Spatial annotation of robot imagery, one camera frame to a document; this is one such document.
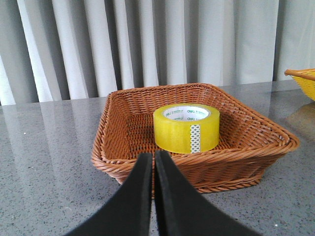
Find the brown wicker basket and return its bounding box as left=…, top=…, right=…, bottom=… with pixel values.
left=92, top=83, right=299, bottom=193

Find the white pleated curtain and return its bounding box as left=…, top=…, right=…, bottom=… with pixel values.
left=0, top=0, right=315, bottom=105

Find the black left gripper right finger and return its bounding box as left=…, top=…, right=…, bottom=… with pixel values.
left=155, top=150, right=258, bottom=236

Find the yellow plastic mesh basket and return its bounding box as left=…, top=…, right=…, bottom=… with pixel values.
left=284, top=68, right=315, bottom=100

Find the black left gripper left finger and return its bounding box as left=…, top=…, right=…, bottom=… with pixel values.
left=67, top=153, right=153, bottom=236

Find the yellow packing tape roll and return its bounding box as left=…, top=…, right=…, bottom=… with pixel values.
left=153, top=103, right=220, bottom=154

